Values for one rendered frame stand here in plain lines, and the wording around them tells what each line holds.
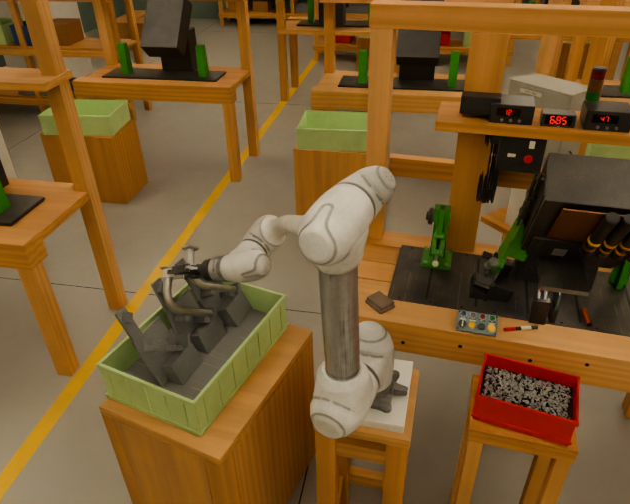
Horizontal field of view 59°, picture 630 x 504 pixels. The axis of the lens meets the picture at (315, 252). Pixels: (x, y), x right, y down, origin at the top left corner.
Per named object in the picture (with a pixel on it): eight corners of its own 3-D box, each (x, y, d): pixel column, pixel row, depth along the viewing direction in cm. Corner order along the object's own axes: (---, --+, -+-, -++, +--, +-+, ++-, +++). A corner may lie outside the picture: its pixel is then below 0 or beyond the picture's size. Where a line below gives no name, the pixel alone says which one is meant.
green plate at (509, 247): (518, 273, 214) (543, 230, 202) (497, 266, 215) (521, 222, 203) (517, 257, 223) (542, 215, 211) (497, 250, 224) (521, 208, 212)
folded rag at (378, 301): (395, 307, 222) (396, 302, 220) (380, 315, 218) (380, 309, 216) (379, 295, 229) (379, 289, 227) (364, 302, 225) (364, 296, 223)
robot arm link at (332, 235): (380, 403, 174) (352, 458, 158) (334, 386, 181) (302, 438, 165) (382, 185, 131) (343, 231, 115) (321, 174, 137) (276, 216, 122)
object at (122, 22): (155, 50, 953) (150, 23, 929) (110, 50, 964) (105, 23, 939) (179, 35, 1052) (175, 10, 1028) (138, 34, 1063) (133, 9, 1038)
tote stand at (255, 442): (242, 583, 221) (219, 460, 177) (141, 529, 240) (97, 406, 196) (316, 451, 272) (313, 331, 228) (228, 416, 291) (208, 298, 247)
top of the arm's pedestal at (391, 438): (409, 449, 177) (410, 441, 174) (312, 430, 183) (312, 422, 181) (418, 377, 202) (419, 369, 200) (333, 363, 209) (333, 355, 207)
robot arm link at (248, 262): (229, 290, 183) (246, 264, 192) (266, 287, 175) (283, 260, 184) (213, 266, 177) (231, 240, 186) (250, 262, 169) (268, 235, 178)
